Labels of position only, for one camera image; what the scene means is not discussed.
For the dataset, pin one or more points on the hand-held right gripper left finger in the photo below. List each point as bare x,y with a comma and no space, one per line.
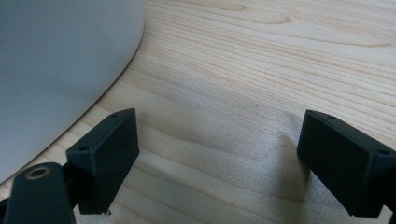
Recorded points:
106,161

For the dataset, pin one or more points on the white and blue trash can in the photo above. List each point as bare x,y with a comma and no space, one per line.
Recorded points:
49,68

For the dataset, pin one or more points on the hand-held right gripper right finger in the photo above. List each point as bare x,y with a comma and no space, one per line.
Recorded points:
345,165

